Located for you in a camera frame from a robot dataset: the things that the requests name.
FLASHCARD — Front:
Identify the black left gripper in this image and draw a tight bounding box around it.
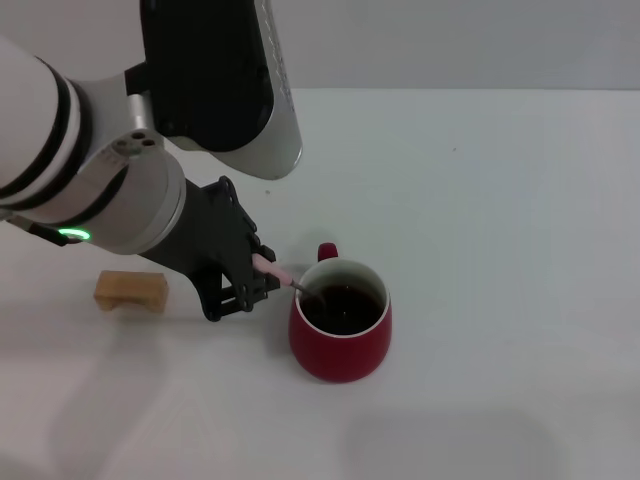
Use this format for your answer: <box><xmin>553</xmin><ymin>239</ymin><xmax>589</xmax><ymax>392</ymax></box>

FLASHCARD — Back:
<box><xmin>139</xmin><ymin>175</ymin><xmax>281</xmax><ymax>323</ymax></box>

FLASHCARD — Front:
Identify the pink handled metal spoon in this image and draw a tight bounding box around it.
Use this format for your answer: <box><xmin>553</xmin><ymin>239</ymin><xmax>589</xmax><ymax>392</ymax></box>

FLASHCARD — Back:
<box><xmin>251</xmin><ymin>253</ymin><xmax>327</xmax><ymax>307</ymax></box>

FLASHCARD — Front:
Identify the red cup with coffee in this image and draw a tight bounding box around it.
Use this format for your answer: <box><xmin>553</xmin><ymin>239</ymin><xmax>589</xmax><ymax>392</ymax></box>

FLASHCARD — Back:
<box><xmin>288</xmin><ymin>242</ymin><xmax>393</xmax><ymax>385</ymax></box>

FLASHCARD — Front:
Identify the notched plain wooden block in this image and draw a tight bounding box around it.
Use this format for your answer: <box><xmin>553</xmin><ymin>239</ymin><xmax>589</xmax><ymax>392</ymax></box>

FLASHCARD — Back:
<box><xmin>94</xmin><ymin>270</ymin><xmax>170</xmax><ymax>314</ymax></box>

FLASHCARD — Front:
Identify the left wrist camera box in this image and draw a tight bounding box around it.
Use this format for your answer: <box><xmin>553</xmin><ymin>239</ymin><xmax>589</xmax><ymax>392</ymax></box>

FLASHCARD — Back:
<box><xmin>124</xmin><ymin>0</ymin><xmax>305</xmax><ymax>182</ymax></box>

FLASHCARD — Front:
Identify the left gripper cable with plug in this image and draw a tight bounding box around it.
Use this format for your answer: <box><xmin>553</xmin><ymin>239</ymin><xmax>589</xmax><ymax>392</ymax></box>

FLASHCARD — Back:
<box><xmin>0</xmin><ymin>210</ymin><xmax>70</xmax><ymax>248</ymax></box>

